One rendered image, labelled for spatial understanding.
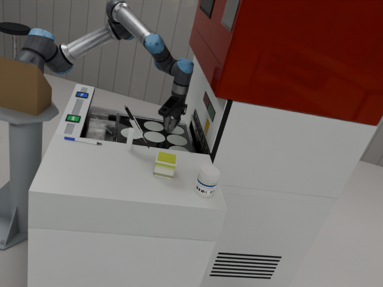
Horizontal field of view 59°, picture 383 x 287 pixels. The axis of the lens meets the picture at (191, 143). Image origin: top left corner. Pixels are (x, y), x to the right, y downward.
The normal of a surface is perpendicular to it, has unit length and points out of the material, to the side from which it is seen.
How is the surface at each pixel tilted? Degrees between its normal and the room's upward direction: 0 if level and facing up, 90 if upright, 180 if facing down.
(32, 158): 90
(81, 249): 90
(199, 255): 90
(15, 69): 90
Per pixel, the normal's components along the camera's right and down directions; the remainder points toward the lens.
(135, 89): -0.13, 0.45
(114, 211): 0.13, 0.51
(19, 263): 0.23, -0.85
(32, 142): 0.64, 0.50
